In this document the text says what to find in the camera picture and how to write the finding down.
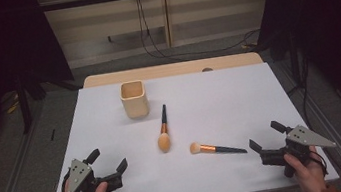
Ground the right hand-held gripper black cable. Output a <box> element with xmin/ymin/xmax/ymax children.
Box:
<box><xmin>307</xmin><ymin>148</ymin><xmax>330</xmax><ymax>178</ymax></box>

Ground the person's right hand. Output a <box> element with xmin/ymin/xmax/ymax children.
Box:
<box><xmin>282</xmin><ymin>145</ymin><xmax>331</xmax><ymax>192</ymax></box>

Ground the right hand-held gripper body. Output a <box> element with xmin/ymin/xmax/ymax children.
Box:
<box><xmin>256</xmin><ymin>120</ymin><xmax>341</xmax><ymax>182</ymax></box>

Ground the black power cable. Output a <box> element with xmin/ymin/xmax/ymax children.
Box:
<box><xmin>134</xmin><ymin>0</ymin><xmax>187</xmax><ymax>68</ymax></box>
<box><xmin>138</xmin><ymin>0</ymin><xmax>264</xmax><ymax>63</ymax></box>

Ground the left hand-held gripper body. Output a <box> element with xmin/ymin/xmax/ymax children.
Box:
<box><xmin>61</xmin><ymin>152</ymin><xmax>125</xmax><ymax>192</ymax></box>

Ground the black metal stand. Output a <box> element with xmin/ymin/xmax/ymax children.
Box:
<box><xmin>13</xmin><ymin>74</ymin><xmax>35</xmax><ymax>135</ymax></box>

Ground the small makeup brush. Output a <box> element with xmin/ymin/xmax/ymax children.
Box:
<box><xmin>188</xmin><ymin>134</ymin><xmax>248</xmax><ymax>162</ymax></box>

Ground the small black floor object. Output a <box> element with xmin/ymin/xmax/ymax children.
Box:
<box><xmin>48</xmin><ymin>128</ymin><xmax>58</xmax><ymax>142</ymax></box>

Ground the large makeup brush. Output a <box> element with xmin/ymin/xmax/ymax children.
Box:
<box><xmin>152</xmin><ymin>104</ymin><xmax>173</xmax><ymax>155</ymax></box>

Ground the cream square cup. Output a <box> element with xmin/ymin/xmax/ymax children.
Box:
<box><xmin>117</xmin><ymin>78</ymin><xmax>152</xmax><ymax>122</ymax></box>

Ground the black curtain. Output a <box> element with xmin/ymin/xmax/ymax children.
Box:
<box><xmin>0</xmin><ymin>0</ymin><xmax>88</xmax><ymax>184</ymax></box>
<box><xmin>249</xmin><ymin>0</ymin><xmax>341</xmax><ymax>155</ymax></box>

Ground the yellow floor cable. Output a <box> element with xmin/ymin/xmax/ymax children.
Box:
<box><xmin>5</xmin><ymin>99</ymin><xmax>22</xmax><ymax>116</ymax></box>

